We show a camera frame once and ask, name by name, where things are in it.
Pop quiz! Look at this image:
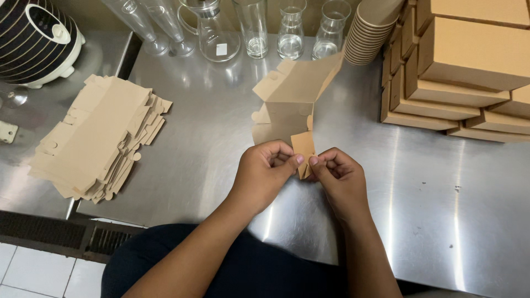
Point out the person's left hand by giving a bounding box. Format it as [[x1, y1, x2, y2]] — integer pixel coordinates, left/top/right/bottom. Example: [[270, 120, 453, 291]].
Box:
[[232, 140, 305, 216]]

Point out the person's right hand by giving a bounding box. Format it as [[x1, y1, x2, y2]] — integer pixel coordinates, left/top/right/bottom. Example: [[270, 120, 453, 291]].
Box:
[[309, 147, 368, 219]]

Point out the half-folded brown cardboard box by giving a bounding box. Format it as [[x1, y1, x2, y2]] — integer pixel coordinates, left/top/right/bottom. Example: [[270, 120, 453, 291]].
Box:
[[251, 51, 345, 180]]

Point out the person's dark blue clothing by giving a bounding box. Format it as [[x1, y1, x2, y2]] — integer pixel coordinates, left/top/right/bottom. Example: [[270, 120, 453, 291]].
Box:
[[100, 223, 415, 298]]

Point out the small glass carafe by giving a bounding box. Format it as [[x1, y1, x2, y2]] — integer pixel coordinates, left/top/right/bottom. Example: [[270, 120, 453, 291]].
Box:
[[277, 0, 307, 60], [311, 0, 352, 61]]

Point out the straight tall glass tumbler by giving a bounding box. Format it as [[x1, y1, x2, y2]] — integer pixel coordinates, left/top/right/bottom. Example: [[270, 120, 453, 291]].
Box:
[[232, 0, 269, 59]]

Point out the stack of brown paper cups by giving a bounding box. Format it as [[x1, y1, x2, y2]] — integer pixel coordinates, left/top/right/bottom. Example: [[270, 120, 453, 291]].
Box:
[[344, 0, 406, 66]]

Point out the stack of folded cardboard boxes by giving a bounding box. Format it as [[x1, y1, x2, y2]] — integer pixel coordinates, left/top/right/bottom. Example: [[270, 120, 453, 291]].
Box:
[[380, 0, 530, 144]]

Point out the pile of flat cardboard blanks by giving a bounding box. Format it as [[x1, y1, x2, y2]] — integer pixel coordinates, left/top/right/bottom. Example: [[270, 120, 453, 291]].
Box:
[[28, 74, 173, 204]]

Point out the tall flared drinking glass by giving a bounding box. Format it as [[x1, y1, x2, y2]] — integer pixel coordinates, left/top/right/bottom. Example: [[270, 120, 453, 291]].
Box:
[[139, 0, 196, 58], [101, 0, 170, 56]]

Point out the dark floor drain grate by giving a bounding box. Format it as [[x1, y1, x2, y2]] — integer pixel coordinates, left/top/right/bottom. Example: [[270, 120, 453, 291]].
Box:
[[0, 210, 143, 264]]

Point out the clear glass base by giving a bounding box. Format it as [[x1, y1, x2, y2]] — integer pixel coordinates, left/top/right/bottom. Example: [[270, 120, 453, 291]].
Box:
[[0, 81, 29, 109]]

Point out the black and cream rice cooker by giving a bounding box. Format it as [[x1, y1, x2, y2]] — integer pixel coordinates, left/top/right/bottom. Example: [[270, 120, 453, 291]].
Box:
[[0, 0, 86, 89]]

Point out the glass pitcher with handle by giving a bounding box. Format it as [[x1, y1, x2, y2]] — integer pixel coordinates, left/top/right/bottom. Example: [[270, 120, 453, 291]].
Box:
[[177, 0, 241, 63]]

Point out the cream wall socket plate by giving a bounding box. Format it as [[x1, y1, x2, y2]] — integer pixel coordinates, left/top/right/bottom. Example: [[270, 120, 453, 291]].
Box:
[[0, 120, 19, 144]]

